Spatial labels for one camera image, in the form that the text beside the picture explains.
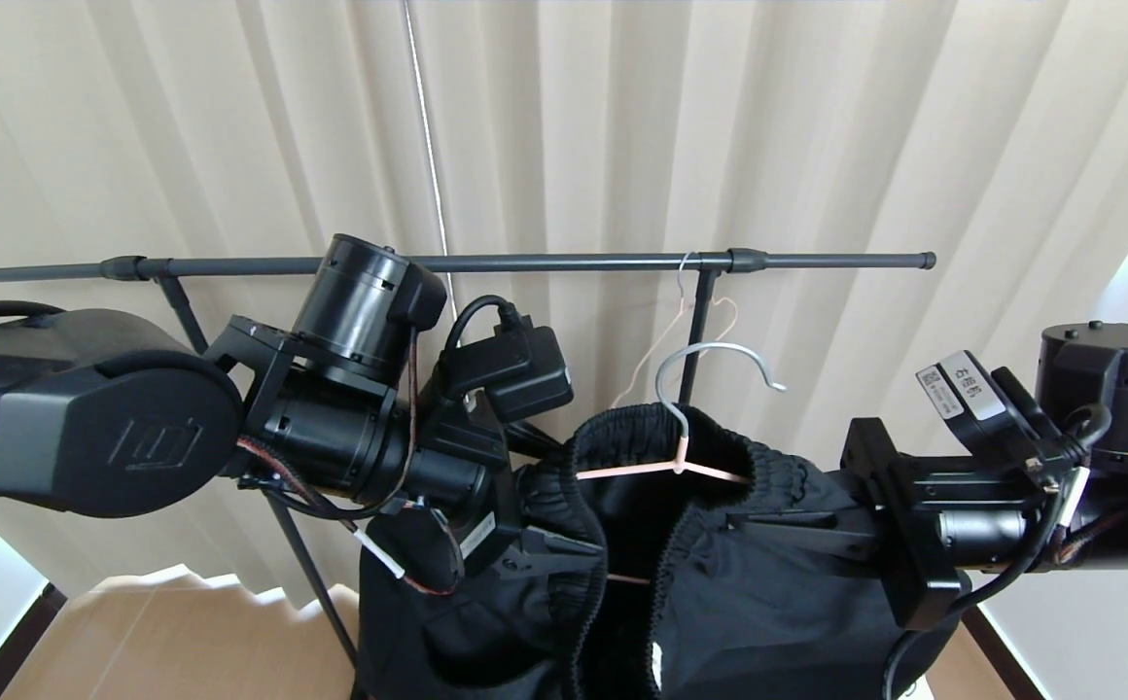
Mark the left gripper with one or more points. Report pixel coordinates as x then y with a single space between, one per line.
350 437

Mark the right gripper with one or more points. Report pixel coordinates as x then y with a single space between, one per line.
914 525

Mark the black garment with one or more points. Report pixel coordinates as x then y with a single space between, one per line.
768 622

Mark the pink clothes hanger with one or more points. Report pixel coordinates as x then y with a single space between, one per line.
642 360
671 379

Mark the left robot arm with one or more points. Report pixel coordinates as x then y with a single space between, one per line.
88 418

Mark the black clothes rack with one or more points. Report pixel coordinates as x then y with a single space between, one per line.
574 262

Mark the beige curtain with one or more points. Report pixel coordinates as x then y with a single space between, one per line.
622 117

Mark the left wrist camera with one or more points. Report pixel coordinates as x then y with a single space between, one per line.
525 374

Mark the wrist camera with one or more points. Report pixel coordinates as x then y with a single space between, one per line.
525 374
972 399

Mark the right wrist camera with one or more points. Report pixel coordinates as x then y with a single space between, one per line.
972 399

